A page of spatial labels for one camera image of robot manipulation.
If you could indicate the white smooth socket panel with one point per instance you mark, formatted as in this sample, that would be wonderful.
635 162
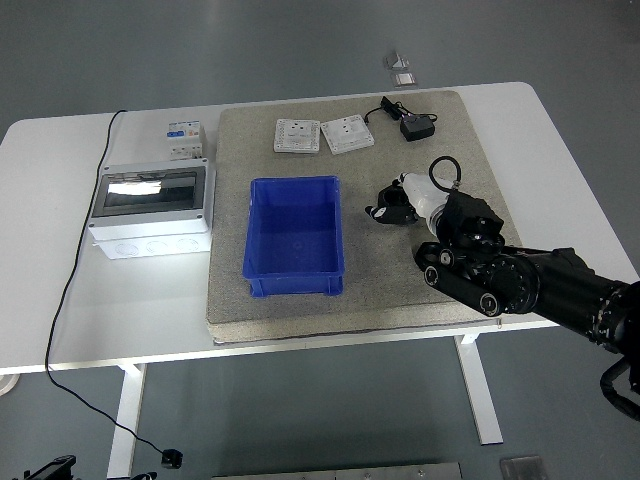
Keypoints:
347 134

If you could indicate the grey-brown mat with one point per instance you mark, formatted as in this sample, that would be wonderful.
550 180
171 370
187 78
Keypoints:
400 280

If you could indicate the blue plastic box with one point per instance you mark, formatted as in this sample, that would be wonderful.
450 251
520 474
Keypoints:
295 235

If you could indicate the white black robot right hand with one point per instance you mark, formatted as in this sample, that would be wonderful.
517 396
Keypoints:
421 196

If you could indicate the small grey floor plate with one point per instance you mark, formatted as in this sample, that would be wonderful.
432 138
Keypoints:
522 469

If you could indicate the white round base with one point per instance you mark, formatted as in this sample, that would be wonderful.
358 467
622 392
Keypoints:
7 385

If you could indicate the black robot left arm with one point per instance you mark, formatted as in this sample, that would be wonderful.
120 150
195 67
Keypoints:
52 469

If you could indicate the white ribbed socket panel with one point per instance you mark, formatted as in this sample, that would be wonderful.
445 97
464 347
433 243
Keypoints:
296 136

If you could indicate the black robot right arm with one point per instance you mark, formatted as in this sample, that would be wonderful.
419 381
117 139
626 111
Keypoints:
550 285

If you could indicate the white table leg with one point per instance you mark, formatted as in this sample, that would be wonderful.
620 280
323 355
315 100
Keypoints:
480 395
127 420

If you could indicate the open silver floor socket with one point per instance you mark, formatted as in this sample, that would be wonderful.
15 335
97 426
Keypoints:
395 60

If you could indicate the grey electrical distribution box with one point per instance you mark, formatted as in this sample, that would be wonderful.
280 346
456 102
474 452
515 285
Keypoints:
150 235

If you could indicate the white blue circuit breaker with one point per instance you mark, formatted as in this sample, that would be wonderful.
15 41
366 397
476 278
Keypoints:
185 142

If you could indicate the black hexagonal nut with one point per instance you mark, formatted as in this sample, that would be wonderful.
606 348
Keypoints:
397 212

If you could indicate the grey metal plate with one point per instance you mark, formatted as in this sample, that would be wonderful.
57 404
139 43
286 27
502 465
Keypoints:
335 472

